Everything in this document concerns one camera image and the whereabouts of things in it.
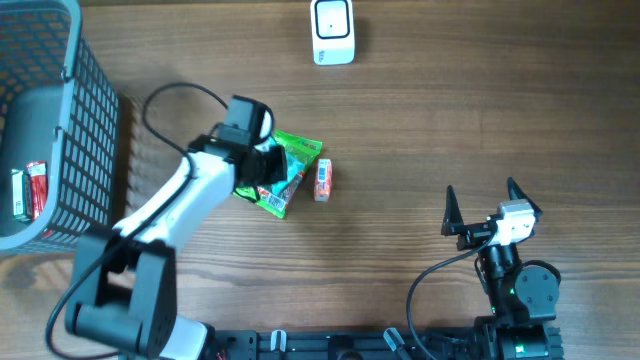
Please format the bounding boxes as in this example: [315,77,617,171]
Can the green white gum box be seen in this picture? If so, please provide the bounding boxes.
[11,169,33,223]

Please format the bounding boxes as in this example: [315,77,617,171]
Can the red snack stick packet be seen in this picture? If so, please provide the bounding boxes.
[26,161,48,221]

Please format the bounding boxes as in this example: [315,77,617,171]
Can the white barcode scanner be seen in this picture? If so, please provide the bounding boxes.
[309,0,356,66]

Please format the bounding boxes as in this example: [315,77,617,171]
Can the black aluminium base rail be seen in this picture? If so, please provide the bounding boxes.
[199,325,565,360]

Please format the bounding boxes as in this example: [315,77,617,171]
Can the small orange candy box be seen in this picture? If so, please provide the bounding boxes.
[314,159,332,202]

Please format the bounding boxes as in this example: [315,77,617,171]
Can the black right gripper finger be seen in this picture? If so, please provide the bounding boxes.
[507,177,542,216]
[443,185,464,226]

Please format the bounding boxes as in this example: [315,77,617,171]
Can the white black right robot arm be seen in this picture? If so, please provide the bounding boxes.
[441,178,564,360]

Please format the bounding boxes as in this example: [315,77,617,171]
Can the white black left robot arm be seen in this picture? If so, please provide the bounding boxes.
[56,96,286,359]

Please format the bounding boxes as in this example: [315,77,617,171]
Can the dark grey mesh basket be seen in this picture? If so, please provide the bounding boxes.
[1,0,120,255]

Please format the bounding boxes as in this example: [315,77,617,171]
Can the teal tissue packet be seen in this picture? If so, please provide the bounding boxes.
[257,131,322,195]

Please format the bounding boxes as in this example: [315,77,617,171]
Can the green snack bag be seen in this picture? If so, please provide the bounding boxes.
[234,130,322,218]

